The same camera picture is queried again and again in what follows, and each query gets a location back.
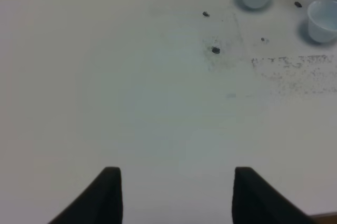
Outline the near light blue teacup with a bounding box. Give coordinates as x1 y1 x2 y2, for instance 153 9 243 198
307 0 336 43

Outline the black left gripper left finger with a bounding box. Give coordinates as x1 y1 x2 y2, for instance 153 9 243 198
50 167 123 224

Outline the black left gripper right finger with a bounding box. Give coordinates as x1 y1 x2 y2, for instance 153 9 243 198
232 167 315 224

